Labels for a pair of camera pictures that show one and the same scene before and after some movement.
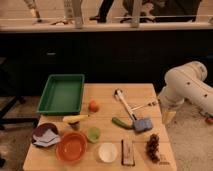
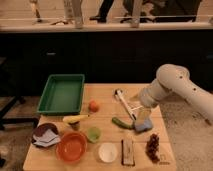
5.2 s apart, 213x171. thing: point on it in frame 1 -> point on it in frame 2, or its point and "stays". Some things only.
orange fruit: [93, 106] stays
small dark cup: [75, 125] stays
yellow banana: [73, 118] stays
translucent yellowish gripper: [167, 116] -> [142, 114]
